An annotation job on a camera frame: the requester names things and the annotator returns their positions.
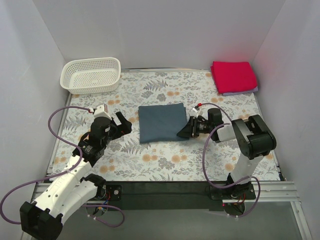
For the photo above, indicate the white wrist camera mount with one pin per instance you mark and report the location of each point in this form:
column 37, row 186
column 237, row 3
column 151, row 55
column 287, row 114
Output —
column 101, row 111
column 198, row 112

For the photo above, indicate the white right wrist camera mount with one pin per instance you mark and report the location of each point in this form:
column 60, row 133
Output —
column 198, row 112

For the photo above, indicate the aluminium frame rail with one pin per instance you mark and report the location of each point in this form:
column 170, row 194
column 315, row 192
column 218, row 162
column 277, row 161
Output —
column 193, row 211

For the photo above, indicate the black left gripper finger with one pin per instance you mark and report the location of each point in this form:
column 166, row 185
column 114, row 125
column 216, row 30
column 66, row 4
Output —
column 125, row 126
column 115, row 122

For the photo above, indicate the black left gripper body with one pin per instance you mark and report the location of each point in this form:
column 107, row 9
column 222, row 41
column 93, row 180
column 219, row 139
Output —
column 116, row 128

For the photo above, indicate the dark teal t shirt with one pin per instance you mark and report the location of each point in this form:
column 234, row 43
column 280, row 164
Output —
column 161, row 123

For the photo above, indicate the folded lavender t shirt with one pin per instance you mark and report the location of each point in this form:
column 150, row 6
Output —
column 232, row 90

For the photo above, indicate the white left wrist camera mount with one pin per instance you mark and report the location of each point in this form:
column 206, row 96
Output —
column 101, row 111

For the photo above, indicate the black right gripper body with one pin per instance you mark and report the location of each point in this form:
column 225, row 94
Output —
column 195, row 126

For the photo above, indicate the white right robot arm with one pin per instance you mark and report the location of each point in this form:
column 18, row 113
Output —
column 255, row 141

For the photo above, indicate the floral patterned table mat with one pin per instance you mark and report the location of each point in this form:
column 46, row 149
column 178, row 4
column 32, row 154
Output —
column 126, row 159

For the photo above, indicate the folded red t shirt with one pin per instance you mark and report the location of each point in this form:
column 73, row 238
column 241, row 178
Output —
column 233, row 73

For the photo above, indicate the white perforated plastic basket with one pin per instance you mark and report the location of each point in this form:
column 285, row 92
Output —
column 91, row 75

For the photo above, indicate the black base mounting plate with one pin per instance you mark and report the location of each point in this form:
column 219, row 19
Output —
column 172, row 195

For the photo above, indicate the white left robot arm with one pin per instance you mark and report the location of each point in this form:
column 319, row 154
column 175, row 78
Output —
column 44, row 218

